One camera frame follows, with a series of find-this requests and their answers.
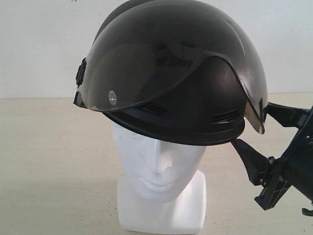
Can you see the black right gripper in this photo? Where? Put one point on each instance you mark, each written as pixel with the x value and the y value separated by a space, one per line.
pixel 293 168

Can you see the black helmet with visor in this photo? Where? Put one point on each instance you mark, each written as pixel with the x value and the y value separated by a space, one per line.
pixel 180 71

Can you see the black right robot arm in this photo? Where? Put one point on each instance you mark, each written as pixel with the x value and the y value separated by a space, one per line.
pixel 295 166

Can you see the white mannequin head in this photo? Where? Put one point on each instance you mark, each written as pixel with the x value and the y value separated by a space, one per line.
pixel 161 191

